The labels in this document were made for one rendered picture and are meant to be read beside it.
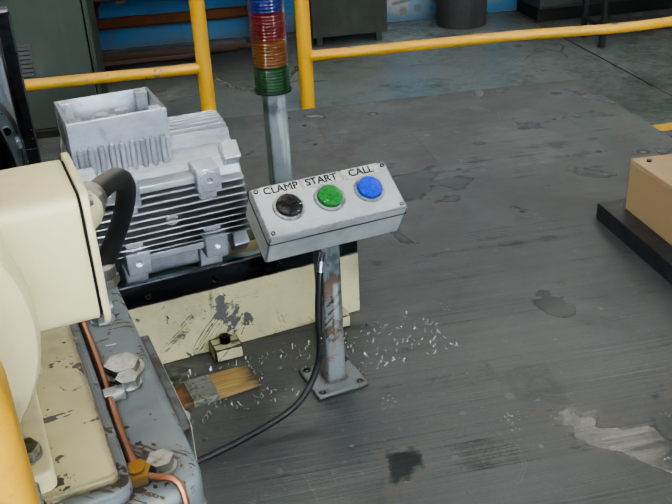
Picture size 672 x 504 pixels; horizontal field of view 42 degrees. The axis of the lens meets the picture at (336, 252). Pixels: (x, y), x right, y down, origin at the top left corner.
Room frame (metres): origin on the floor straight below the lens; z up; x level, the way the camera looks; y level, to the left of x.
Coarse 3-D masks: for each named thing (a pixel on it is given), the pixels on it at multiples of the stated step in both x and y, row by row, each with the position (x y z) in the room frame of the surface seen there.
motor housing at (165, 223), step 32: (192, 128) 1.06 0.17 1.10; (224, 128) 1.06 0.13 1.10; (192, 160) 1.03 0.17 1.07; (160, 192) 0.98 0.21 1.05; (192, 192) 1.00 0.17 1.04; (224, 192) 1.01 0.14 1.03; (160, 224) 0.97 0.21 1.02; (192, 224) 0.98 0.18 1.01; (224, 224) 1.01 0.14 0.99; (160, 256) 0.97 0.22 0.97; (192, 256) 1.03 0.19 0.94
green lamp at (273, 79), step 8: (288, 64) 1.44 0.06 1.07; (256, 72) 1.43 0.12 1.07; (264, 72) 1.42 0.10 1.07; (272, 72) 1.42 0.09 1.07; (280, 72) 1.42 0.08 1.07; (288, 72) 1.44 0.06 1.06; (256, 80) 1.43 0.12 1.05; (264, 80) 1.42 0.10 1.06; (272, 80) 1.42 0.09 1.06; (280, 80) 1.42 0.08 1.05; (288, 80) 1.44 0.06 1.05; (256, 88) 1.43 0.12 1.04; (264, 88) 1.42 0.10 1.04; (272, 88) 1.42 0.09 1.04; (280, 88) 1.42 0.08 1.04; (288, 88) 1.43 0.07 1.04
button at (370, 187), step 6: (360, 180) 0.93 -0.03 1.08; (366, 180) 0.93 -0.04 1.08; (372, 180) 0.93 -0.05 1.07; (378, 180) 0.93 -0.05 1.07; (360, 186) 0.92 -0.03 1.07; (366, 186) 0.92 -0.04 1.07; (372, 186) 0.92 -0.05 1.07; (378, 186) 0.93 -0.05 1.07; (360, 192) 0.92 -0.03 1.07; (366, 192) 0.92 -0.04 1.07; (372, 192) 0.92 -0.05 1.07; (378, 192) 0.92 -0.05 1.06
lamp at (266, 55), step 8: (280, 40) 1.42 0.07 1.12; (256, 48) 1.42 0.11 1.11; (264, 48) 1.42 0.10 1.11; (272, 48) 1.42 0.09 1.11; (280, 48) 1.42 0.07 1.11; (256, 56) 1.43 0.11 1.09; (264, 56) 1.42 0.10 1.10; (272, 56) 1.42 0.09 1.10; (280, 56) 1.42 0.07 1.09; (256, 64) 1.43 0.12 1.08; (264, 64) 1.42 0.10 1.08; (272, 64) 1.42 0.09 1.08; (280, 64) 1.42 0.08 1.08
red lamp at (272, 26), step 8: (256, 16) 1.42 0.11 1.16; (264, 16) 1.42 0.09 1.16; (272, 16) 1.42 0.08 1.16; (280, 16) 1.43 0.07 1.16; (256, 24) 1.42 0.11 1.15; (264, 24) 1.42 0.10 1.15; (272, 24) 1.42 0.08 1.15; (280, 24) 1.43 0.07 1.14; (256, 32) 1.42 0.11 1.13; (264, 32) 1.42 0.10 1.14; (272, 32) 1.42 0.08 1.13; (280, 32) 1.42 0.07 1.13; (256, 40) 1.42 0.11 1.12; (264, 40) 1.42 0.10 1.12; (272, 40) 1.42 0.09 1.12
